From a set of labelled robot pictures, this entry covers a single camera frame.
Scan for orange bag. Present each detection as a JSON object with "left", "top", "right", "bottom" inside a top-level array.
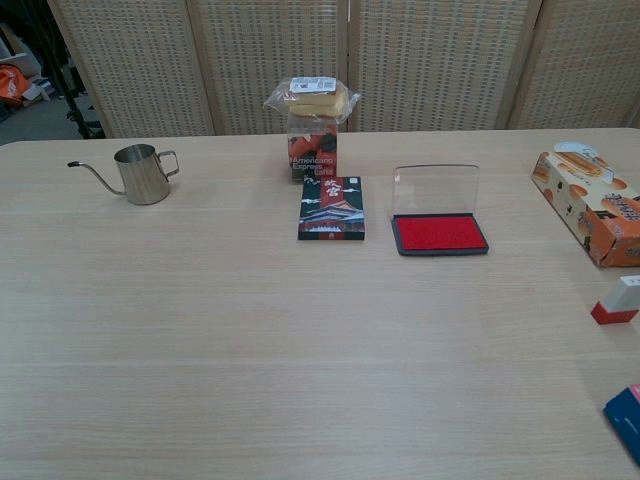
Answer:
[{"left": 0, "top": 63, "right": 27, "bottom": 102}]

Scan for steel gooseneck pitcher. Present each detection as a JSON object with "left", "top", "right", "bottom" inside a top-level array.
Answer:
[{"left": 67, "top": 143, "right": 180, "bottom": 206}]

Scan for black tripod stand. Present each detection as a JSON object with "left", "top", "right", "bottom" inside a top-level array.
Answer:
[{"left": 29, "top": 0, "right": 106, "bottom": 140}]

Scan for wood rattan folding screen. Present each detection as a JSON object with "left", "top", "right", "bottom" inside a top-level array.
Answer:
[{"left": 47, "top": 0, "right": 640, "bottom": 139}]

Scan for red and white stamp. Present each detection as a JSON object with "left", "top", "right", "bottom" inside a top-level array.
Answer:
[{"left": 590, "top": 273, "right": 640, "bottom": 326}]

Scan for dark palace print box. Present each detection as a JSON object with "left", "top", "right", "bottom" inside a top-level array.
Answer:
[{"left": 297, "top": 175, "right": 367, "bottom": 242}]

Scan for blue and pink box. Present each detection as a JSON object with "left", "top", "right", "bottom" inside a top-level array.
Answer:
[{"left": 603, "top": 383, "right": 640, "bottom": 454}]

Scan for Americano Express coffee box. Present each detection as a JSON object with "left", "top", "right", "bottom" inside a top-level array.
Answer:
[{"left": 285, "top": 115, "right": 342, "bottom": 186}]

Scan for bagged cake slices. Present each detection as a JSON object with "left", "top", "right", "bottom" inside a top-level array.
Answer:
[{"left": 263, "top": 75, "right": 362, "bottom": 121}]

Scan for orange biscuit box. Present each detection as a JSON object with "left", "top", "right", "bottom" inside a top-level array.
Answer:
[{"left": 530, "top": 141, "right": 640, "bottom": 270}]

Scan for red ink pad clear lid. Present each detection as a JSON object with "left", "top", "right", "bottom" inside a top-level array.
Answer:
[{"left": 388, "top": 162, "right": 490, "bottom": 258}]

